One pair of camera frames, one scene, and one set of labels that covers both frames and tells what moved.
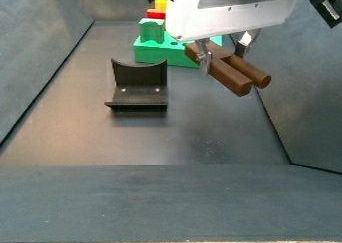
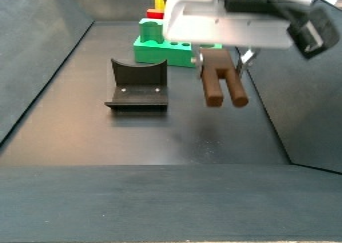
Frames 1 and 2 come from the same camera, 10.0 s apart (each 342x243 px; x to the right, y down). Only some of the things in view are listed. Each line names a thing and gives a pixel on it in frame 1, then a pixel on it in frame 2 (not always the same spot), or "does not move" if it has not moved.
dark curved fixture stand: (140, 86) does not move
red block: (155, 14) does not move
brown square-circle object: (227, 70) → (216, 68)
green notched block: (151, 29) does not move
